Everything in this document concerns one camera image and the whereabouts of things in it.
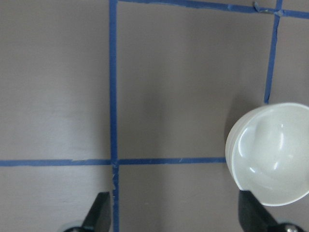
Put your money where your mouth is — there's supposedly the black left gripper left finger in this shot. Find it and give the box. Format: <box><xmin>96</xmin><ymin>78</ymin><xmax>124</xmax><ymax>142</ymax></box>
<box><xmin>81</xmin><ymin>192</ymin><xmax>112</xmax><ymax>232</ymax></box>

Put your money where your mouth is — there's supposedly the white ceramic bowl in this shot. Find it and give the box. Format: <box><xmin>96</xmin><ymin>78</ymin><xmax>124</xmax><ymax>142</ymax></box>
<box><xmin>225</xmin><ymin>102</ymin><xmax>309</xmax><ymax>206</ymax></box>

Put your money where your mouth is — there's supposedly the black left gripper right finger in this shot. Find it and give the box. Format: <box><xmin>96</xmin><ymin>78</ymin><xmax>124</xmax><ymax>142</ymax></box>
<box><xmin>238</xmin><ymin>190</ymin><xmax>285</xmax><ymax>232</ymax></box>

